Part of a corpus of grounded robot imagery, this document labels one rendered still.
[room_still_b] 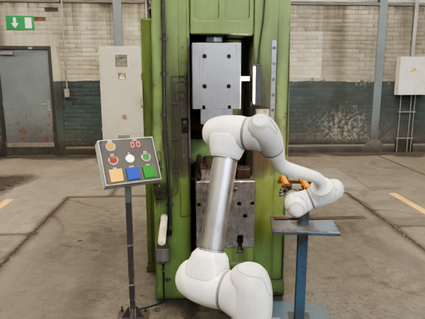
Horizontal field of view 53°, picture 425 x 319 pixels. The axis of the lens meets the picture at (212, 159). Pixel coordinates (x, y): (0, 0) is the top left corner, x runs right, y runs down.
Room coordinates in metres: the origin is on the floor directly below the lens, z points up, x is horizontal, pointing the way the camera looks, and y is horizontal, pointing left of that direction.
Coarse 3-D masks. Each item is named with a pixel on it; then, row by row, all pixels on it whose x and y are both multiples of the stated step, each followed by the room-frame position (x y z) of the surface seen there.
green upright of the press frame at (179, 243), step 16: (160, 0) 2.76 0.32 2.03; (176, 0) 2.77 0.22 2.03; (160, 16) 2.76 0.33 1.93; (176, 16) 2.77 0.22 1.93; (160, 32) 2.76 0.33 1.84; (176, 32) 2.77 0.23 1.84; (160, 48) 2.76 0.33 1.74; (176, 48) 2.77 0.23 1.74; (160, 64) 2.76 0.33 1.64; (176, 64) 2.77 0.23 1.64; (160, 80) 2.76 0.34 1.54; (176, 80) 2.77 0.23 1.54; (160, 96) 2.76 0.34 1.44; (176, 96) 2.77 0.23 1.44; (160, 112) 2.76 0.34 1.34; (160, 128) 2.76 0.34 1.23; (160, 144) 2.76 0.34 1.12; (176, 144) 2.77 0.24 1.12; (160, 160) 2.76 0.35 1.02; (176, 160) 2.77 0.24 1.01; (176, 176) 2.77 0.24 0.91; (160, 208) 2.76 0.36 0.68; (176, 208) 2.77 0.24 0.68; (176, 224) 2.77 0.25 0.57; (176, 240) 2.77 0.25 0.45; (176, 256) 2.77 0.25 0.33; (160, 272) 2.76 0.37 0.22; (160, 288) 2.76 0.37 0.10; (176, 288) 2.77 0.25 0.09
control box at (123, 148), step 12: (96, 144) 2.45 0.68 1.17; (120, 144) 2.47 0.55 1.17; (144, 144) 2.54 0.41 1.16; (108, 156) 2.40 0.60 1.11; (120, 156) 2.43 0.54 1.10; (156, 156) 2.53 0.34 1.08; (108, 168) 2.36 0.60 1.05; (156, 168) 2.49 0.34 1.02; (108, 180) 2.33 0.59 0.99; (132, 180) 2.39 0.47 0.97; (144, 180) 2.42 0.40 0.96; (156, 180) 2.47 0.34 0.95
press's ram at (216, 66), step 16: (192, 48) 2.64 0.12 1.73; (208, 48) 2.64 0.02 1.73; (224, 48) 2.65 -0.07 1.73; (240, 48) 2.66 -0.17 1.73; (192, 64) 2.64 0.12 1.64; (208, 64) 2.64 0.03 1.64; (224, 64) 2.65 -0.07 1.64; (240, 64) 2.66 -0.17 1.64; (192, 80) 2.64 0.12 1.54; (208, 80) 2.64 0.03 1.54; (224, 80) 2.65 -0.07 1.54; (240, 80) 2.66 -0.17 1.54; (192, 96) 2.64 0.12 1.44; (208, 96) 2.64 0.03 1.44; (224, 96) 2.65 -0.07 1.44
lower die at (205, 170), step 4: (204, 156) 3.04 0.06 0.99; (208, 156) 3.04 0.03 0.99; (200, 160) 2.94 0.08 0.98; (204, 160) 2.94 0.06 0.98; (208, 160) 2.89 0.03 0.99; (200, 164) 2.81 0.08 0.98; (204, 164) 2.81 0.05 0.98; (208, 164) 2.76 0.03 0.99; (200, 168) 2.67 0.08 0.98; (204, 168) 2.67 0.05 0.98; (208, 168) 2.64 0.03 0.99; (200, 172) 2.65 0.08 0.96; (204, 172) 2.64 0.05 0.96; (208, 172) 2.64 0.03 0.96; (200, 176) 2.66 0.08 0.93; (204, 176) 2.64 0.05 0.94; (208, 176) 2.64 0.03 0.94
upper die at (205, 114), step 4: (204, 108) 2.70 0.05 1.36; (228, 108) 2.70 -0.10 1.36; (200, 112) 2.64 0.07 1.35; (204, 112) 2.64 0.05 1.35; (208, 112) 2.64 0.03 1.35; (212, 112) 2.65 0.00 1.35; (216, 112) 2.65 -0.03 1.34; (220, 112) 2.65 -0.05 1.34; (224, 112) 2.65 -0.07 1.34; (228, 112) 2.65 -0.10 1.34; (232, 112) 2.66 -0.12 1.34; (200, 116) 2.64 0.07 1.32; (204, 116) 2.64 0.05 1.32; (208, 116) 2.64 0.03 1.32; (212, 116) 2.65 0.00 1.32; (216, 116) 2.65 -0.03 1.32; (200, 120) 2.64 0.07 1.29; (204, 120) 2.64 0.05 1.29
